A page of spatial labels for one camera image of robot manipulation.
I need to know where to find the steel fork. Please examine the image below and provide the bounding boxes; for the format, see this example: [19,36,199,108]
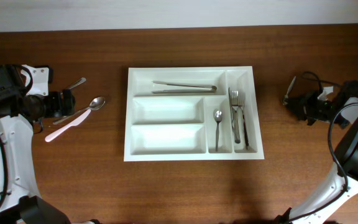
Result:
[231,90,241,144]
[238,91,249,151]

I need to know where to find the large steel spoon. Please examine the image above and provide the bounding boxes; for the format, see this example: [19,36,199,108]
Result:
[52,96,106,124]

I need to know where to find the white plastic cutlery tray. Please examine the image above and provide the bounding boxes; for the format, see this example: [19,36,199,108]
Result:
[124,66,264,161]

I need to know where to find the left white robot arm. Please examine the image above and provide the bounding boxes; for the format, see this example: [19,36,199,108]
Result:
[0,64,75,223]

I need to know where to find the small steel teaspoon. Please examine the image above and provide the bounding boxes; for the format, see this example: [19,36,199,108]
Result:
[282,76,296,105]

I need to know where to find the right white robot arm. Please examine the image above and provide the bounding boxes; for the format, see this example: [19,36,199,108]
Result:
[274,80,358,223]

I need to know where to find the steel kitchen tongs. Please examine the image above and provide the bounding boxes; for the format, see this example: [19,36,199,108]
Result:
[152,81,217,94]

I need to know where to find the pink plastic knife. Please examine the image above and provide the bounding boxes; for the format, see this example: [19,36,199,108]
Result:
[45,110,91,142]

